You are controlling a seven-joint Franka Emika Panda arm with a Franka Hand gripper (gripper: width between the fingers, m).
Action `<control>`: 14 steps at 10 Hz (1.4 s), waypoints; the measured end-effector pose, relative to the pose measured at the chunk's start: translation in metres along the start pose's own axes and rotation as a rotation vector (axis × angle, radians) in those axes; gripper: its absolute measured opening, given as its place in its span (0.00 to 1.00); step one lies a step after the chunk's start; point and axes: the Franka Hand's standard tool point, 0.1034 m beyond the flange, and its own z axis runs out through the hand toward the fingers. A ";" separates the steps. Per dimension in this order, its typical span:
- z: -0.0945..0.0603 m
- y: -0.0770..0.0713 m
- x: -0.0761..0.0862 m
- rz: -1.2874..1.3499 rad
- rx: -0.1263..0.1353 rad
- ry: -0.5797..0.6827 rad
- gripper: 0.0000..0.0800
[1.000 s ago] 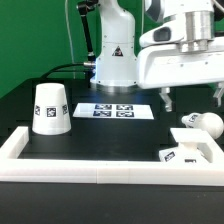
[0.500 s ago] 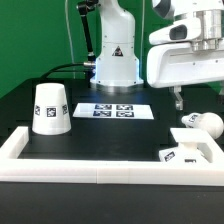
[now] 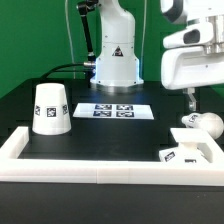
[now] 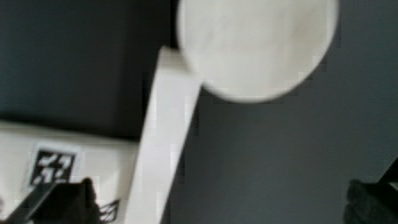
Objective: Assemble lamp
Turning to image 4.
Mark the white lamp bulb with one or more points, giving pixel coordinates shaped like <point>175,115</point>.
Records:
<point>255,42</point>

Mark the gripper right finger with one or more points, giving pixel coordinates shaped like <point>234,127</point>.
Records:
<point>373,200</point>

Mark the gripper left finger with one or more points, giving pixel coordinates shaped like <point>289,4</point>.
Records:
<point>60,204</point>

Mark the white U-shaped frame barrier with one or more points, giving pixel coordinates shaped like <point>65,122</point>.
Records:
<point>172,106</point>

